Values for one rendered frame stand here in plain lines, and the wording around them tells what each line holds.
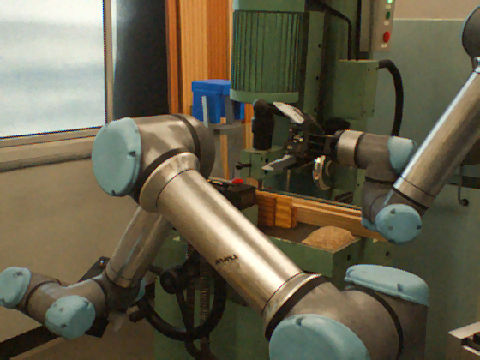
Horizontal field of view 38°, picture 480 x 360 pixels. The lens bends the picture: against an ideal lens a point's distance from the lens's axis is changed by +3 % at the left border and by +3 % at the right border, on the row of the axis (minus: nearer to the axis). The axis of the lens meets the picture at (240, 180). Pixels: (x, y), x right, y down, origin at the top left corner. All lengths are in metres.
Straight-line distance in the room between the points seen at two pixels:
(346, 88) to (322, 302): 1.02
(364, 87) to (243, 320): 0.67
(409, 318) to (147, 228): 0.51
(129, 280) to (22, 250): 1.63
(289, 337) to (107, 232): 2.38
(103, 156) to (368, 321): 0.46
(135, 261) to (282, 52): 0.66
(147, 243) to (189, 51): 2.00
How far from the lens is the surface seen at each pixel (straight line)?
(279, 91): 1.71
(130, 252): 1.32
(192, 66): 3.23
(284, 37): 1.71
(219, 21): 3.43
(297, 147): 1.47
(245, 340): 1.77
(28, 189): 2.92
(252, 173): 1.77
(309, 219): 1.75
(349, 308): 0.93
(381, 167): 1.41
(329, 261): 1.57
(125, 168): 1.04
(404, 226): 1.29
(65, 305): 1.32
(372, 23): 1.94
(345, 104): 1.86
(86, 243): 3.16
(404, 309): 1.00
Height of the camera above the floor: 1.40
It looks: 13 degrees down
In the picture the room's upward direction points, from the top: 2 degrees clockwise
